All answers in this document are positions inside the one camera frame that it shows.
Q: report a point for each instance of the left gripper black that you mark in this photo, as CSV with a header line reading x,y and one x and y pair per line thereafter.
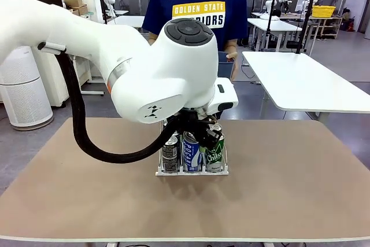
x,y
190,122

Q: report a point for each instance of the blue Pocari Sweat can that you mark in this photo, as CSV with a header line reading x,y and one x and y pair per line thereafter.
x,y
190,157

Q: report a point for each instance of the black beverage can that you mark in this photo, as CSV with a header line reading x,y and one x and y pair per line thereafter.
x,y
175,134
169,157

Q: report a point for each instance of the blue plastic bin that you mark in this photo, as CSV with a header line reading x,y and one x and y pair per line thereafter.
x,y
224,67

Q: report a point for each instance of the person's left forearm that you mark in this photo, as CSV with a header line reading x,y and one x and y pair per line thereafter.
x,y
231,46

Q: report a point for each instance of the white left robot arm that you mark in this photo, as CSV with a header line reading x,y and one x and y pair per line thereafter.
x,y
86,41

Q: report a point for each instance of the person's right forearm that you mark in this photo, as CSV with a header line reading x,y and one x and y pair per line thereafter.
x,y
152,38

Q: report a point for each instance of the person's left hand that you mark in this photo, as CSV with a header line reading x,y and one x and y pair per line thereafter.
x,y
235,62

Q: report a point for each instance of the green Chilsung soda can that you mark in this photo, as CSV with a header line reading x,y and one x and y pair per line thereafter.
x,y
215,160
217,128

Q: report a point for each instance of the yellow plastic crate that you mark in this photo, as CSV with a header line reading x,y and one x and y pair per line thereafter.
x,y
323,11

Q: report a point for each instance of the black stand pole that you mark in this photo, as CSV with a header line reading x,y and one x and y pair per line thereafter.
x,y
306,21

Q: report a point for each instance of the white background table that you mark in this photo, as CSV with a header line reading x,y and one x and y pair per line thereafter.
x,y
271,24
127,20

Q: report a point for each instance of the person in blue shirt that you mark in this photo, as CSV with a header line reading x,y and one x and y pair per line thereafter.
x,y
231,4

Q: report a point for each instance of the white rounded table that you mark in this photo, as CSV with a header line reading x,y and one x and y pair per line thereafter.
x,y
303,85

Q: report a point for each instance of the white rolling side table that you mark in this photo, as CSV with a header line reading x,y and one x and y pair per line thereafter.
x,y
92,93

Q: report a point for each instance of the white cabinet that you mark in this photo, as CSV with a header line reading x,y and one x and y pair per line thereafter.
x,y
49,79

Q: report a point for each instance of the brown cardboard box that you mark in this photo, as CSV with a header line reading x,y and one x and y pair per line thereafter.
x,y
72,0
82,10

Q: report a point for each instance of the white air purifier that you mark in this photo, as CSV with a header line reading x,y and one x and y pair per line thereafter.
x,y
23,99

